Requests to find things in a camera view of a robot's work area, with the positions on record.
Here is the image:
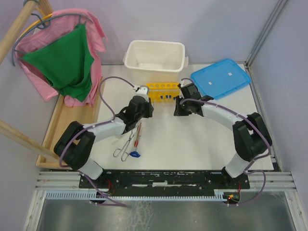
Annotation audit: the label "yellow test tube rack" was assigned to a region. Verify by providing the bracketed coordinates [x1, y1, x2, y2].
[146, 82, 180, 103]

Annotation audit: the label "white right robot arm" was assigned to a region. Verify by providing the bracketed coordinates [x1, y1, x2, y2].
[174, 80, 272, 188]

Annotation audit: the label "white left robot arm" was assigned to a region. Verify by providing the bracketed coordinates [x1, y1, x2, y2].
[53, 95, 154, 188]

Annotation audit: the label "red orange stirring rod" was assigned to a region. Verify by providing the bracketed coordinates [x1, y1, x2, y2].
[134, 122, 142, 147]

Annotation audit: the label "blue plastic bin lid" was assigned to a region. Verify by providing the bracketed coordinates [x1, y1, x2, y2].
[191, 59, 251, 100]

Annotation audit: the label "white plastic storage bin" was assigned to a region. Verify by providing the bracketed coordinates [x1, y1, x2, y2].
[123, 40, 188, 85]

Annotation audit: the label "metal crucible tongs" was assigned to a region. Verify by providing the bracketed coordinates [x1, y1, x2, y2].
[113, 122, 140, 162]

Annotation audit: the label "green shirt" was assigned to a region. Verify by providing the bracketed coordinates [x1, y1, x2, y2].
[19, 24, 94, 102]

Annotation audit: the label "small green circuit board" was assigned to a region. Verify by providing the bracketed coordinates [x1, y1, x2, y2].
[228, 193, 240, 202]

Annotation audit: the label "pink shirt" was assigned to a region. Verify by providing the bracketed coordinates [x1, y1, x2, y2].
[14, 8, 105, 107]

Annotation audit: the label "grey clothes hanger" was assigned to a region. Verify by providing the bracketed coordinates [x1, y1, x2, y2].
[11, 13, 92, 66]

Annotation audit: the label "yellow clothes hanger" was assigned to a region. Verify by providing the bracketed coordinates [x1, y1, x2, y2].
[19, 8, 52, 38]

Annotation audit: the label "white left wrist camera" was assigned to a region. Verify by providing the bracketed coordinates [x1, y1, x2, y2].
[133, 85, 150, 102]

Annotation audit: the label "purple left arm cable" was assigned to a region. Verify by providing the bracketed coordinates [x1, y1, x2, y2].
[59, 76, 138, 208]

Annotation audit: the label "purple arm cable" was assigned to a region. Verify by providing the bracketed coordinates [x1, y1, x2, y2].
[179, 77, 272, 205]
[59, 76, 138, 208]

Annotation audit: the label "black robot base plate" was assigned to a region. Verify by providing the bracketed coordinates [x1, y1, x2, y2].
[93, 169, 250, 197]

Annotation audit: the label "wooden clothes rack frame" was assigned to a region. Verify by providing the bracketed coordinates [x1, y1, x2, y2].
[0, 0, 101, 169]

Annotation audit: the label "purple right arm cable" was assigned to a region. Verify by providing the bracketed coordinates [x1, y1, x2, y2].
[179, 77, 272, 205]

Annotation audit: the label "grey slotted cable duct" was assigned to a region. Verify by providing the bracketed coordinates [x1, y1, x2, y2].
[45, 190, 227, 202]

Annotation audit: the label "aluminium frame post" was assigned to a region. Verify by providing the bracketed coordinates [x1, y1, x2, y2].
[245, 0, 289, 68]

